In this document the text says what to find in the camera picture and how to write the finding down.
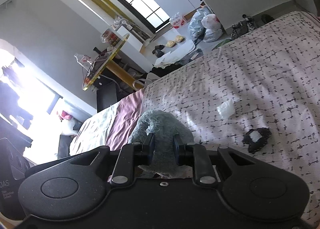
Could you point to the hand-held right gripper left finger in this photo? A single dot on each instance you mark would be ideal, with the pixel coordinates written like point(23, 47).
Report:
point(150, 149)

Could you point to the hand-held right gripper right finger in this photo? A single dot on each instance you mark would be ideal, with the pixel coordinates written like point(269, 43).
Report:
point(176, 149)

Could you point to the blue-grey plush toy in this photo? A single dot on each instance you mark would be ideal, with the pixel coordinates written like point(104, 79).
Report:
point(162, 128)

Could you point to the black cloth pouch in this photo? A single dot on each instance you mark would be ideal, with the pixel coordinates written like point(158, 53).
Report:
point(257, 141)

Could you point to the pink blanket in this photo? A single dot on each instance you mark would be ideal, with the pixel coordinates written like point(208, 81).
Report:
point(127, 116)

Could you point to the white quilt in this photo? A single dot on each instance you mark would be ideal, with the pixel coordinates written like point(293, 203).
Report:
point(92, 129)

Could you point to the black cabinet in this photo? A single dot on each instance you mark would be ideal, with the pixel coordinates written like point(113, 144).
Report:
point(107, 96)

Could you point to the red cloth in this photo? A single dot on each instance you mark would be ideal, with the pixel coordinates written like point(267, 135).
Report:
point(65, 115)

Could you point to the white floor mat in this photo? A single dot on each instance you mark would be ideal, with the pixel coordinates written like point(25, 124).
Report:
point(176, 53)

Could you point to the black slipper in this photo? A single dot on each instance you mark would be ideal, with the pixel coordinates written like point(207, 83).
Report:
point(156, 52)
point(160, 47)

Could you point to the black-patterned white bedsheet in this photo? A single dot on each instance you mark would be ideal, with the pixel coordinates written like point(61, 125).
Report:
point(250, 76)

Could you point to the yellow slipper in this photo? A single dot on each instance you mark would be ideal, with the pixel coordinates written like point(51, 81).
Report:
point(179, 38)
point(170, 43)

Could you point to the round yellow-edged table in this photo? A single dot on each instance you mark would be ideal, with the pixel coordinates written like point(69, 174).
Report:
point(117, 47)

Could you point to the clear water bottle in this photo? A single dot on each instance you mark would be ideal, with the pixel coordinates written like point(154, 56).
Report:
point(83, 60)

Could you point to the red snack bag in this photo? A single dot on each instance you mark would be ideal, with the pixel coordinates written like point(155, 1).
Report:
point(111, 37)

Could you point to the clear plastic bag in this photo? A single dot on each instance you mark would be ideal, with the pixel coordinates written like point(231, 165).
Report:
point(213, 35)

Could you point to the grey-blue plastic bag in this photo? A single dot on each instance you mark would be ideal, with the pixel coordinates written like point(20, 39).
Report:
point(196, 24)

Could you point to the pack of water bottles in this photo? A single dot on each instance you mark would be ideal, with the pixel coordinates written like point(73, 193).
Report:
point(178, 20)

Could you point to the white red-print plastic bag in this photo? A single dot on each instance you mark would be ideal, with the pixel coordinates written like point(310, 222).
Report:
point(211, 20)

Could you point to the dark shoes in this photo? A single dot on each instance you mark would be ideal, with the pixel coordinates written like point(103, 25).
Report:
point(241, 28)

